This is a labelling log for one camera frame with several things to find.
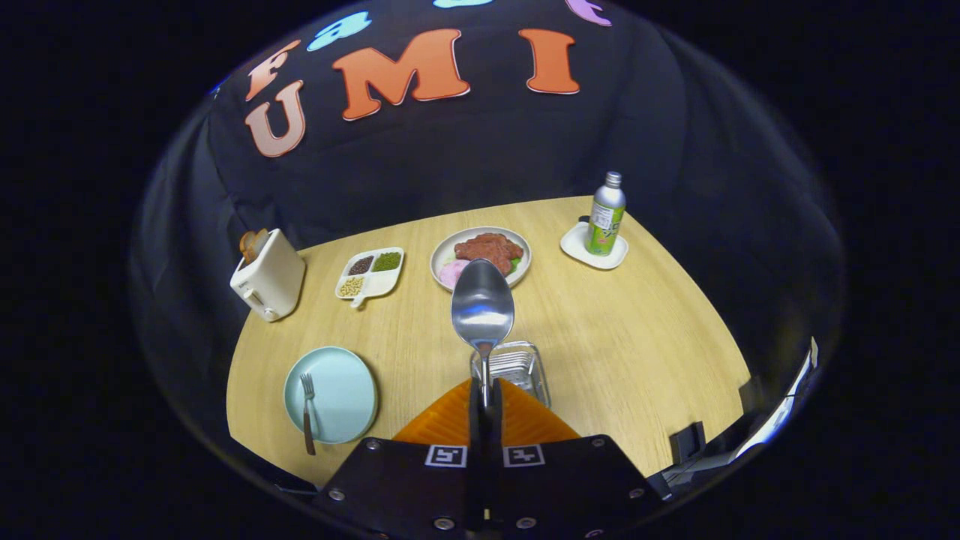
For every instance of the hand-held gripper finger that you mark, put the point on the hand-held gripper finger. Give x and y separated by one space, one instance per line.
477 427
495 427

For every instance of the silver metal spoon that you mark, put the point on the silver metal spoon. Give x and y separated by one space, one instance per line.
482 300

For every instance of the light green round plate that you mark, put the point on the light green round plate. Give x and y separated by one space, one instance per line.
341 397

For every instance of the pink ham slices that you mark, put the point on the pink ham slices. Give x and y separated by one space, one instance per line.
450 274

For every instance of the white divided dish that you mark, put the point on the white divided dish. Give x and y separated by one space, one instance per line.
384 281

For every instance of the beige round plate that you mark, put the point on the beige round plate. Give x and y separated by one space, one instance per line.
442 251

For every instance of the red meat slices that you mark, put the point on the red meat slices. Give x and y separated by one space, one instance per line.
491 247

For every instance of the yellow soybeans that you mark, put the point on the yellow soybeans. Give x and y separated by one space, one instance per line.
352 286

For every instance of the green mung beans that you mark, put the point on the green mung beans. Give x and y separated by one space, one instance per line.
387 262

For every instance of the small black block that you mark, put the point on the small black block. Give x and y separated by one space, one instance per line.
686 442

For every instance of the dark brown beans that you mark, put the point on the dark brown beans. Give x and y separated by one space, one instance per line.
361 265

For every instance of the white square coaster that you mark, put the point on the white square coaster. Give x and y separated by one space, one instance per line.
574 244

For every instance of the silver bottle green label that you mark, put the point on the silver bottle green label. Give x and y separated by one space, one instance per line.
606 217

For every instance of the white toaster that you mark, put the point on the white toaster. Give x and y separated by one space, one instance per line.
274 281

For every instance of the toasted bread slice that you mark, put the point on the toasted bread slice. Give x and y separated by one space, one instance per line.
246 244
261 238

